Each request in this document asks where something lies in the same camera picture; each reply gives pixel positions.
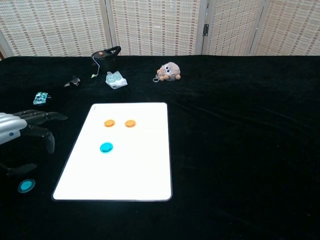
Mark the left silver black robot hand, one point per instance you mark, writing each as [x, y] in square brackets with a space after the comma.
[13, 127]

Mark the orange disc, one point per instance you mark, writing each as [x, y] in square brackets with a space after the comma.
[130, 123]
[109, 123]

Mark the woven bamboo screen panel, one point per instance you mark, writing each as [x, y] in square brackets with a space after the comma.
[292, 27]
[155, 27]
[50, 27]
[232, 27]

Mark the white magnetic board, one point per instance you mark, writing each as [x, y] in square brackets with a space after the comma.
[137, 170]

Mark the black screen hinge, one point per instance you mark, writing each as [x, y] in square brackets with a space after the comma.
[205, 29]

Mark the black velvet tablecloth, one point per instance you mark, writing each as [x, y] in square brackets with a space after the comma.
[237, 137]

